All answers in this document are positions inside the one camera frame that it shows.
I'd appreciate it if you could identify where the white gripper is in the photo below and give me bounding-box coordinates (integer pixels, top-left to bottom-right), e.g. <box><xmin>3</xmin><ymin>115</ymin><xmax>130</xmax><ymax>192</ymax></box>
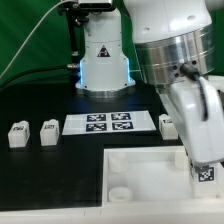
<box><xmin>160</xmin><ymin>77</ymin><xmax>224</xmax><ymax>165</ymax></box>

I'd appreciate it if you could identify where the white square table top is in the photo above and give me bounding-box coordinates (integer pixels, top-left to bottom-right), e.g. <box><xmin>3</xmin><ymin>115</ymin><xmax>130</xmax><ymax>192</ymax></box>
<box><xmin>102</xmin><ymin>146</ymin><xmax>224</xmax><ymax>205</ymax></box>

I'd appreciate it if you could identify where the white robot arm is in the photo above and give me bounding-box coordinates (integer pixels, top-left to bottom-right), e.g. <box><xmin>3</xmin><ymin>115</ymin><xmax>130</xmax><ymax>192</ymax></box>
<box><xmin>78</xmin><ymin>0</ymin><xmax>224</xmax><ymax>166</ymax></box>

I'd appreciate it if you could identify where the white marker sheet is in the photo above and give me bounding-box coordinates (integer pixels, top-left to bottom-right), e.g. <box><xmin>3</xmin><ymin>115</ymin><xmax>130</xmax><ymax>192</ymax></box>
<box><xmin>62</xmin><ymin>111</ymin><xmax>156</xmax><ymax>135</ymax></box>

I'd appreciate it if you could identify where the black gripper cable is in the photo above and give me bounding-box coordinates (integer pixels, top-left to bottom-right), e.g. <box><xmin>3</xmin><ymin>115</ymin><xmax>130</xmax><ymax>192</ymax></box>
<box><xmin>179</xmin><ymin>63</ymin><xmax>210</xmax><ymax>122</ymax></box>

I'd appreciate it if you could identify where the black cable left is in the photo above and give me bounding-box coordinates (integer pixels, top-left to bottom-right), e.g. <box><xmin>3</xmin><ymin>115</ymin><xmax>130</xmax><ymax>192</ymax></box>
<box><xmin>0</xmin><ymin>63</ymin><xmax>80</xmax><ymax>90</ymax></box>

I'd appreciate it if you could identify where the black camera stand pole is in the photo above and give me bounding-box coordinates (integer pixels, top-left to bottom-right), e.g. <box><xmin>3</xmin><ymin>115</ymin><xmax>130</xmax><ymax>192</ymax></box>
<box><xmin>57</xmin><ymin>2</ymin><xmax>88</xmax><ymax>84</ymax></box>

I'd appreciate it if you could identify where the white cable left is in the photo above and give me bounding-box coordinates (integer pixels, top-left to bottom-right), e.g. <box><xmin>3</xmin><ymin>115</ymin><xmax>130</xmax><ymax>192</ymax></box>
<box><xmin>0</xmin><ymin>0</ymin><xmax>74</xmax><ymax>79</ymax></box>

